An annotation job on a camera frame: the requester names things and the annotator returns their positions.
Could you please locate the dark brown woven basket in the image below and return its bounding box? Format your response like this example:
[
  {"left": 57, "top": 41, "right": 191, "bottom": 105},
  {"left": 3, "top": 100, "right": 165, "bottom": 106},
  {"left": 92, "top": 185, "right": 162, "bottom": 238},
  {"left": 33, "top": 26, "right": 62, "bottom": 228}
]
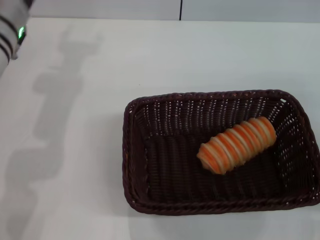
[{"left": 121, "top": 88, "right": 320, "bottom": 216}]

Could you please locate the orange striped bread roll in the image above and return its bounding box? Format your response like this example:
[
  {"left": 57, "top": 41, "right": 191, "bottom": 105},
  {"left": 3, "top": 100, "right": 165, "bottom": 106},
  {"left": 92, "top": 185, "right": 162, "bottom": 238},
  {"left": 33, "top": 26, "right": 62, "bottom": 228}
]
[{"left": 196, "top": 116, "right": 277, "bottom": 175}]

